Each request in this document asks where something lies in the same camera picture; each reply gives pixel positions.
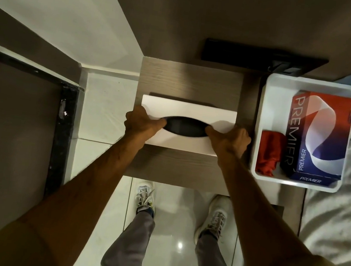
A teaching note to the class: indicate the person's right thumb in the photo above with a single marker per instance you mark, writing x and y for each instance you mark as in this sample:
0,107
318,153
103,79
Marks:
214,132

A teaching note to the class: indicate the white sneaker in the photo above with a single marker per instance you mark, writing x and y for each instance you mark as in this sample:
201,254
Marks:
214,215
145,195

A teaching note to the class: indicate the wooden bedside table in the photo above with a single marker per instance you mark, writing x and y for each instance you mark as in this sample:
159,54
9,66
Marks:
189,81

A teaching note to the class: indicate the person's left thumb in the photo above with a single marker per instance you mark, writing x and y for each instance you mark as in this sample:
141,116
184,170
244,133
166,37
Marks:
159,123

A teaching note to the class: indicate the person's left forearm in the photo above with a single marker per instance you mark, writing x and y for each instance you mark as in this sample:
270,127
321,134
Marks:
91,178

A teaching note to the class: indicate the white right sneaker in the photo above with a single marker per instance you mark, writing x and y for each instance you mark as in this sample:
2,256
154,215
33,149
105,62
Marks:
214,215

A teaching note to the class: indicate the red and blue tissue box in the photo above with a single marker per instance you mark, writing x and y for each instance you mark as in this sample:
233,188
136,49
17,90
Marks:
318,135

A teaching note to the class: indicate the brown door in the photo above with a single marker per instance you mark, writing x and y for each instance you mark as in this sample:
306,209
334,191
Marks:
7,146

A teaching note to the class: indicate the red cloth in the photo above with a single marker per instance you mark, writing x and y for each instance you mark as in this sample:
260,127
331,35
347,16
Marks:
269,151

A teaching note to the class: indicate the bed with white sheet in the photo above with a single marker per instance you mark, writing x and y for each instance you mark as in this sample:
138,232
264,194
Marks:
345,200

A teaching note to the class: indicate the white plastic bin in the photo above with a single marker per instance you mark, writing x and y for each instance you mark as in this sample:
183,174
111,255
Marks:
275,103

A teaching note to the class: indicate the white tissue box holder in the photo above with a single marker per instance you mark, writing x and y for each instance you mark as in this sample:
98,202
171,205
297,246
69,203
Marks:
191,110

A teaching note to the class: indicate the person's right hand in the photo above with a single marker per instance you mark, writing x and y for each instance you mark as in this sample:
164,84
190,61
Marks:
231,144

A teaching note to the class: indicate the black door frame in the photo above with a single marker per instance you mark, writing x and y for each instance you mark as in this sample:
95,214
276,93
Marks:
64,122

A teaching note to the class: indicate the white left sneaker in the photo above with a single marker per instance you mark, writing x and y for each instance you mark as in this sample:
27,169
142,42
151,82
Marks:
145,195

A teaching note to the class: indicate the person's right forearm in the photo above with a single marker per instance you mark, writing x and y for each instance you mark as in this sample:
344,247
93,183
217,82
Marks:
259,211

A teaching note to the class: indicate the grey trousers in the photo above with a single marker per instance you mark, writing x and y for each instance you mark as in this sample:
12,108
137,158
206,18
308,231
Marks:
133,249

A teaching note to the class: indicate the black wall panel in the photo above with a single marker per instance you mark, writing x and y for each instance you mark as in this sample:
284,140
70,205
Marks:
238,54

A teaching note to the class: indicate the person's left hand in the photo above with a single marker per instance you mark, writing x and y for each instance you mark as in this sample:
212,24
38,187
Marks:
139,123

